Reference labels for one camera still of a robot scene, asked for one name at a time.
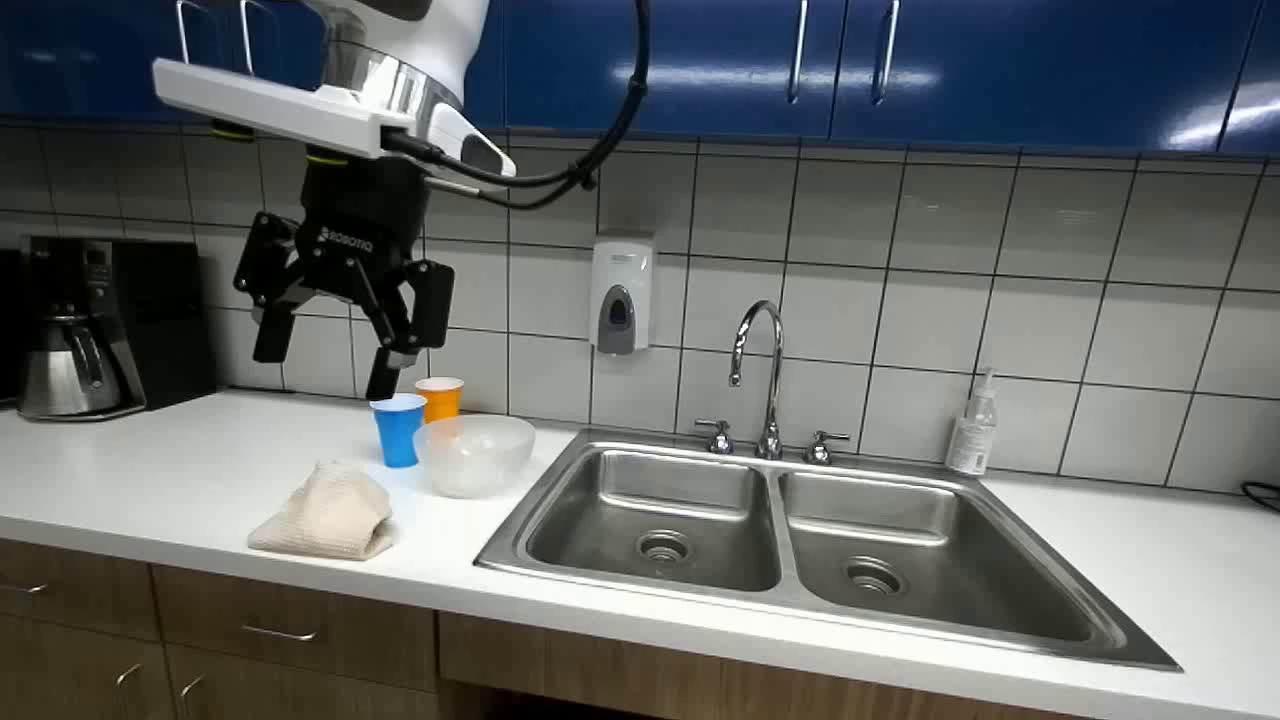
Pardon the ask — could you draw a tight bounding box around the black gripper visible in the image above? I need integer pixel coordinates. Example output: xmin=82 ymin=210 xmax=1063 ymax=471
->
xmin=231 ymin=151 xmax=459 ymax=405

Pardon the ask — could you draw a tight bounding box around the white cloth towel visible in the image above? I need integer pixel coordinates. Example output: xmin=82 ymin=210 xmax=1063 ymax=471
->
xmin=245 ymin=455 xmax=400 ymax=566

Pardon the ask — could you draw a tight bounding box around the clear plastic bowl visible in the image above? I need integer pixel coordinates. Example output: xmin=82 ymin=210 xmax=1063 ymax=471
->
xmin=411 ymin=411 xmax=541 ymax=505

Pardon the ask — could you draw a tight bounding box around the orange plastic cup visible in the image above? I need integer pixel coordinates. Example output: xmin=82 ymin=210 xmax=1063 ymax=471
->
xmin=411 ymin=374 xmax=467 ymax=430

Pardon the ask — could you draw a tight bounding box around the blue plastic cup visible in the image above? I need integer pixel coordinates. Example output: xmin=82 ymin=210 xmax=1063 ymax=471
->
xmin=367 ymin=393 xmax=432 ymax=471

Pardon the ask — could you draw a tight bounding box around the black drip coffee maker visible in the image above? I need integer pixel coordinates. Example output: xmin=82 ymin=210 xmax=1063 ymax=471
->
xmin=0 ymin=236 xmax=220 ymax=424

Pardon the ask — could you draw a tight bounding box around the stainless steel coffee carafe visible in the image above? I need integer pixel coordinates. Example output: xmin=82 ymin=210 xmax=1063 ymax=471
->
xmin=18 ymin=313 xmax=132 ymax=424

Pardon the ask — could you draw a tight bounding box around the wooden drawer front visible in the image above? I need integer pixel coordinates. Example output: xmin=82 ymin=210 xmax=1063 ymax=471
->
xmin=147 ymin=566 xmax=446 ymax=693
xmin=0 ymin=538 xmax=160 ymax=649

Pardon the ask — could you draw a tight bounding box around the wooden lower cabinet door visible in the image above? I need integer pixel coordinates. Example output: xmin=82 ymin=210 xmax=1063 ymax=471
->
xmin=165 ymin=640 xmax=449 ymax=720
xmin=0 ymin=618 xmax=175 ymax=720

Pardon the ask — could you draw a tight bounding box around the chrome faucet knob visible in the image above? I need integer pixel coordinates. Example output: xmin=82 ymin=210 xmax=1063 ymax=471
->
xmin=802 ymin=430 xmax=853 ymax=469
xmin=693 ymin=418 xmax=741 ymax=455

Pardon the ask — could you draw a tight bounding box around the chrome gooseneck faucet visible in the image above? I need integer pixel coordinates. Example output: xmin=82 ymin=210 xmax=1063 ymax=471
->
xmin=723 ymin=296 xmax=792 ymax=460

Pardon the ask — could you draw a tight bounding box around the wooden sink front panel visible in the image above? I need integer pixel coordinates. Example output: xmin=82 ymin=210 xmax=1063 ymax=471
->
xmin=436 ymin=610 xmax=1083 ymax=720

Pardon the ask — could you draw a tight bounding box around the stainless steel double sink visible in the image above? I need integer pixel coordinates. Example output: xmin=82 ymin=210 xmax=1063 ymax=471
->
xmin=471 ymin=430 xmax=1186 ymax=672

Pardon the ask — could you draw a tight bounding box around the clear soap pump bottle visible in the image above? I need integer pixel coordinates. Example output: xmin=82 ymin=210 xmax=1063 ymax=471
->
xmin=941 ymin=368 xmax=999 ymax=479

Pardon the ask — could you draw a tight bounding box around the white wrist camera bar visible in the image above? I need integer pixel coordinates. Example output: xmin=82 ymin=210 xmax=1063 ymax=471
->
xmin=147 ymin=57 xmax=521 ymax=181

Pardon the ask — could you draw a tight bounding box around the white wall soap dispenser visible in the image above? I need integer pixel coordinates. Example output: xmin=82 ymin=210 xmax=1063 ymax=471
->
xmin=587 ymin=236 xmax=657 ymax=355

